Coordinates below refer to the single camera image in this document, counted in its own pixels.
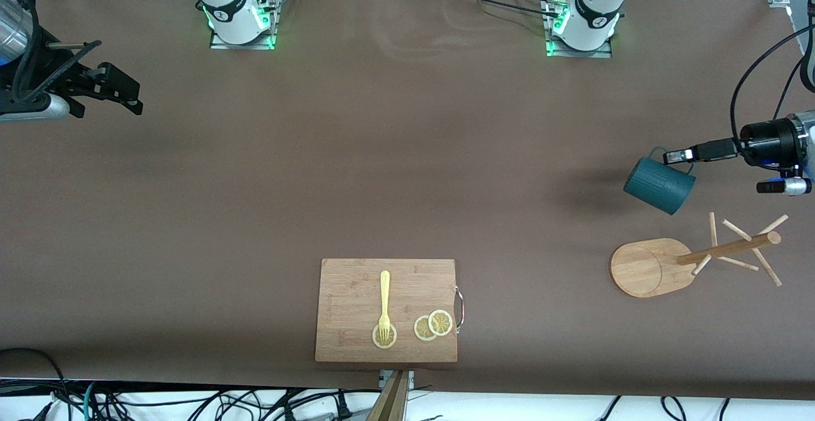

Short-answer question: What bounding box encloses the teal ribbed cup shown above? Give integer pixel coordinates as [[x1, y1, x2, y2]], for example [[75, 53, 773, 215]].
[[623, 147, 698, 216]]

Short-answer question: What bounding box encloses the wooden cup rack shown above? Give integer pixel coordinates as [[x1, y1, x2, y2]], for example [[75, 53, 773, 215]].
[[610, 212, 790, 299]]

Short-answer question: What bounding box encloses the brown table mat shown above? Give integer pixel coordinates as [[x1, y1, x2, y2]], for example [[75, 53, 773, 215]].
[[0, 0, 815, 401]]

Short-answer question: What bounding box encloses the bamboo cutting board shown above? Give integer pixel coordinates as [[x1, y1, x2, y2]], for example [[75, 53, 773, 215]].
[[315, 259, 465, 364]]

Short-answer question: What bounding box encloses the yellow plastic fork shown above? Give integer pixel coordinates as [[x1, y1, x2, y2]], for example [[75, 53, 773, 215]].
[[378, 271, 392, 340]]

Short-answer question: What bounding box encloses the brown angled bar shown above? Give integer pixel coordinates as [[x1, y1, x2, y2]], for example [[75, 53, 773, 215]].
[[365, 371, 409, 421]]

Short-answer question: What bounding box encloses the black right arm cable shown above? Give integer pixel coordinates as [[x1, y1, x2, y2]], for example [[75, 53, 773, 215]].
[[11, 0, 103, 101]]

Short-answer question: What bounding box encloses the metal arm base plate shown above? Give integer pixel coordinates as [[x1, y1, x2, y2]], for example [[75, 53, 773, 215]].
[[544, 0, 614, 59], [209, 0, 279, 51]]

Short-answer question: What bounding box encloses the thick black floor cable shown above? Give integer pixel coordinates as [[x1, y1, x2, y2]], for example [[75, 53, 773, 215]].
[[0, 347, 71, 421]]

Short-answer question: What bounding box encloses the teal floor cable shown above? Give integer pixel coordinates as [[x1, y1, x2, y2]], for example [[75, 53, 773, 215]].
[[81, 381, 104, 421]]

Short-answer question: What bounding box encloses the grey metal bracket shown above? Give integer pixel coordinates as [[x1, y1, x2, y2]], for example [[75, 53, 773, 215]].
[[379, 370, 415, 390]]

